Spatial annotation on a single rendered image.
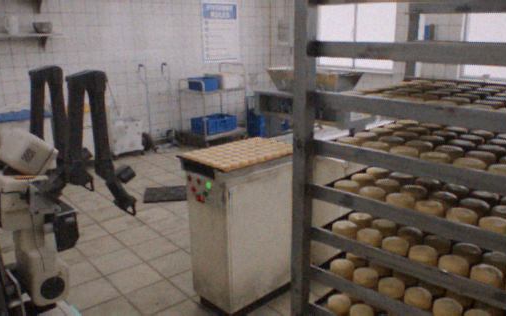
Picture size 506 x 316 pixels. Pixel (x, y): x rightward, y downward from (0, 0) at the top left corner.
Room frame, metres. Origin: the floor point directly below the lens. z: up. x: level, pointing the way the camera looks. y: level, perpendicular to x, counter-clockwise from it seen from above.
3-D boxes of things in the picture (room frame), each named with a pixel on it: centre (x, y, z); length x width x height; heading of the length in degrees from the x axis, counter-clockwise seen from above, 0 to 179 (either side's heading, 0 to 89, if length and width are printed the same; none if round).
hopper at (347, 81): (2.76, -0.24, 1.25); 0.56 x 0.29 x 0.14; 46
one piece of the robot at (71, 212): (1.76, 0.97, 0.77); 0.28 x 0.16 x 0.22; 45
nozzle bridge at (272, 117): (2.76, -0.24, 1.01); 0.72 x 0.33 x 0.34; 46
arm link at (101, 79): (1.73, 0.69, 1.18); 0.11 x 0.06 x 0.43; 45
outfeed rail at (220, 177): (2.74, -0.42, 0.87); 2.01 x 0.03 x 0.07; 136
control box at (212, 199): (2.14, 0.37, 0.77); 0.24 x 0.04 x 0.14; 46
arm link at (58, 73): (2.03, 1.00, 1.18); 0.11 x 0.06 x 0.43; 46
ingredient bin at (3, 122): (4.74, 2.80, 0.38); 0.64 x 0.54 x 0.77; 41
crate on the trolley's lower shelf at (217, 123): (6.32, 0.86, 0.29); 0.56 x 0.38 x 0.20; 140
